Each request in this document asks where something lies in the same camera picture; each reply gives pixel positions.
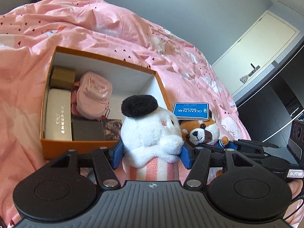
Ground long white box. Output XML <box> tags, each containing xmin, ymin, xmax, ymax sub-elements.
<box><xmin>45</xmin><ymin>89</ymin><xmax>72</xmax><ymax>141</ymax></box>

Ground pink fabric pouch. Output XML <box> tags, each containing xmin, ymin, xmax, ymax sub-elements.
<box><xmin>76</xmin><ymin>72</ymin><xmax>113</xmax><ymax>120</ymax></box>

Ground black door handle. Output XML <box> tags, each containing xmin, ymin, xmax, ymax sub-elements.
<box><xmin>248</xmin><ymin>63</ymin><xmax>260</xmax><ymax>77</ymax></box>

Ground black camera box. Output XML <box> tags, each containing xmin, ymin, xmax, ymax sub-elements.
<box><xmin>287</xmin><ymin>120</ymin><xmax>304</xmax><ymax>160</ymax></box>

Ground black cable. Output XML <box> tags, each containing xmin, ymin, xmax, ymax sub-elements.
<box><xmin>283</xmin><ymin>194</ymin><xmax>304</xmax><ymax>222</ymax></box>

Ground pink duvet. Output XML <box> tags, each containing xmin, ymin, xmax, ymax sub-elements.
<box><xmin>1</xmin><ymin>0</ymin><xmax>249</xmax><ymax>227</ymax></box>

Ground white door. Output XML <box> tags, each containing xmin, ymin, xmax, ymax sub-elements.
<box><xmin>212</xmin><ymin>10</ymin><xmax>299</xmax><ymax>96</ymax></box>

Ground pink card wallet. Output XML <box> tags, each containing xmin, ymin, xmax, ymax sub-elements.
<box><xmin>71</xmin><ymin>81</ymin><xmax>80</xmax><ymax>114</ymax></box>

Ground blue ocean park tag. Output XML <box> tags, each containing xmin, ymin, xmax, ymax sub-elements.
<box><xmin>172</xmin><ymin>102</ymin><xmax>211</xmax><ymax>120</ymax></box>

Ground white pink plush toy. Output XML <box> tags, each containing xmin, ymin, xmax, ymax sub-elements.
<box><xmin>121</xmin><ymin>95</ymin><xmax>183</xmax><ymax>181</ymax></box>

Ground black wardrobe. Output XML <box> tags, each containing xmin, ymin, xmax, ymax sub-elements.
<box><xmin>238</xmin><ymin>43</ymin><xmax>303</xmax><ymax>147</ymax></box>

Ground dark grey box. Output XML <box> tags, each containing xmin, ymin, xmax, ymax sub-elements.
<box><xmin>72</xmin><ymin>120</ymin><xmax>105</xmax><ymax>141</ymax></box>

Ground small gold box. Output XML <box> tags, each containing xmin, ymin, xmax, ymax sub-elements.
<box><xmin>49</xmin><ymin>66</ymin><xmax>76</xmax><ymax>90</ymax></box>

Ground person's right hand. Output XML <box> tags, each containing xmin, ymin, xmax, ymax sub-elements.
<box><xmin>288</xmin><ymin>179</ymin><xmax>303</xmax><ymax>204</ymax></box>

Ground red panda plush toy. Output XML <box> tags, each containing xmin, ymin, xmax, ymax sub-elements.
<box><xmin>178</xmin><ymin>108</ymin><xmax>230</xmax><ymax>179</ymax></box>

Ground orange cardboard box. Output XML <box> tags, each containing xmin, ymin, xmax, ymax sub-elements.
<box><xmin>40</xmin><ymin>46</ymin><xmax>172</xmax><ymax>160</ymax></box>

